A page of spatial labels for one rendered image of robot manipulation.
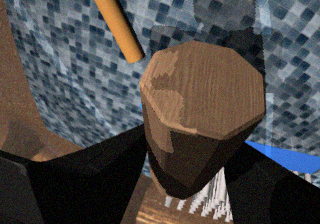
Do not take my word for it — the blue flat strip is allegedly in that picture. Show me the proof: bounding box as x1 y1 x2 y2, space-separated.
244 140 320 175

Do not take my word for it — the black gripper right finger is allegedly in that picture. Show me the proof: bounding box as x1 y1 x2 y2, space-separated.
223 141 320 224

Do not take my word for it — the small hammer with wooden handle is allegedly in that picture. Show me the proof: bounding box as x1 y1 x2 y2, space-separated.
95 0 143 64

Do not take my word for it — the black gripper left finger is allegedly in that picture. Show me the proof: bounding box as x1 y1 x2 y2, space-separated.
0 124 147 224

